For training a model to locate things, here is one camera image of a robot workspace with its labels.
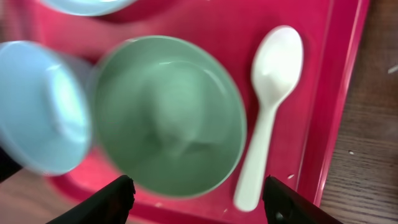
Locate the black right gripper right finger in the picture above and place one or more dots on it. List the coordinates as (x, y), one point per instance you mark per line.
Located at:
(283, 205)

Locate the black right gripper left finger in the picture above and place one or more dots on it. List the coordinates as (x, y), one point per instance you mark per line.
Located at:
(110, 205)

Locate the green bowl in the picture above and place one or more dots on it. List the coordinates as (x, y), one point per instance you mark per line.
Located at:
(169, 115)

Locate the light blue bowl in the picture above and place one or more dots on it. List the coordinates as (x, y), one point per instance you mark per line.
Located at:
(46, 125)

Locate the white plastic spoon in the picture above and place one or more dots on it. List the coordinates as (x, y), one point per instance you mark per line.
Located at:
(276, 71)

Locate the light blue plate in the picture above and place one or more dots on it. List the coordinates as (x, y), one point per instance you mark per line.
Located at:
(87, 7)

